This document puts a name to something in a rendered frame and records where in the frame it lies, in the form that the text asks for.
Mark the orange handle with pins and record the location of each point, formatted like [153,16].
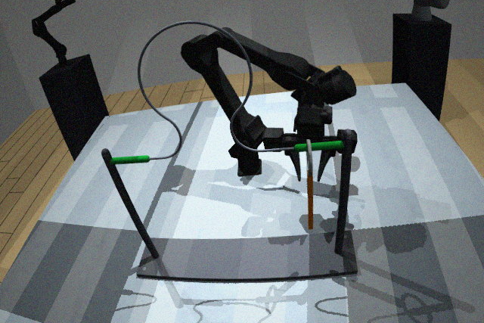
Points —
[310,183]

